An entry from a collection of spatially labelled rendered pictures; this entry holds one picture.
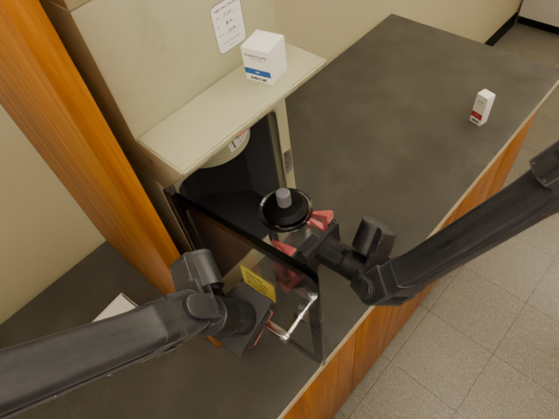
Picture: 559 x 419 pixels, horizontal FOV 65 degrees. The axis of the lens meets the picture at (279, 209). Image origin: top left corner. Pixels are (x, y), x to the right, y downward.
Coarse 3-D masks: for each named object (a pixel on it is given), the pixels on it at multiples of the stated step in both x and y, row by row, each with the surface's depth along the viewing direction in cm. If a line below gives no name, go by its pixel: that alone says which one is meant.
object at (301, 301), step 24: (192, 216) 76; (216, 216) 71; (216, 240) 77; (240, 240) 70; (216, 264) 88; (264, 264) 71; (288, 264) 64; (288, 288) 72; (312, 288) 65; (288, 312) 81; (312, 312) 73; (312, 336) 82; (312, 360) 95
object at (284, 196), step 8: (280, 192) 84; (288, 192) 84; (296, 192) 88; (272, 200) 87; (280, 200) 84; (288, 200) 84; (296, 200) 86; (304, 200) 86; (264, 208) 87; (272, 208) 86; (280, 208) 85; (288, 208) 85; (296, 208) 85; (304, 208) 85; (272, 216) 85; (280, 216) 84; (288, 216) 84; (296, 216) 84; (280, 224) 84
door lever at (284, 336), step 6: (294, 318) 79; (300, 318) 78; (270, 324) 78; (276, 324) 78; (294, 324) 78; (270, 330) 78; (276, 330) 77; (282, 330) 77; (288, 330) 77; (282, 336) 76; (288, 336) 76; (282, 342) 77
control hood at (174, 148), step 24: (288, 48) 76; (240, 72) 73; (288, 72) 72; (312, 72) 72; (216, 96) 70; (240, 96) 70; (264, 96) 69; (168, 120) 68; (192, 120) 67; (216, 120) 67; (240, 120) 66; (144, 144) 65; (168, 144) 65; (192, 144) 64; (216, 144) 64; (168, 168) 64; (192, 168) 62
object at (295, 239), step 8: (272, 192) 90; (264, 200) 89; (312, 208) 86; (264, 216) 86; (304, 216) 85; (272, 224) 85; (288, 224) 84; (296, 224) 84; (272, 232) 88; (280, 232) 85; (288, 232) 85; (296, 232) 86; (304, 232) 88; (280, 240) 88; (288, 240) 88; (296, 240) 88; (304, 240) 90; (296, 248) 90
